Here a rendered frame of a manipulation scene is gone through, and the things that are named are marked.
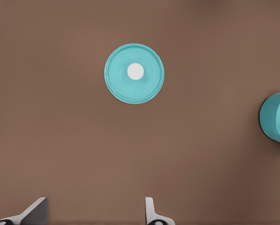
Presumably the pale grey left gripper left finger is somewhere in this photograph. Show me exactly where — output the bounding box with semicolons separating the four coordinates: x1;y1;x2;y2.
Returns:
0;196;49;225

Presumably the teal pot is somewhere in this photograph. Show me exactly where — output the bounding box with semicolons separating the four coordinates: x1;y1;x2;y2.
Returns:
258;90;280;157

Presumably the teal pot lid white knob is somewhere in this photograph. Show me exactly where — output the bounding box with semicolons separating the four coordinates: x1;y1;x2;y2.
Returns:
104;43;166;105

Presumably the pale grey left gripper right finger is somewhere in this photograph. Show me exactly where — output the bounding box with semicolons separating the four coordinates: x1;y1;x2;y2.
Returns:
145;196;176;225

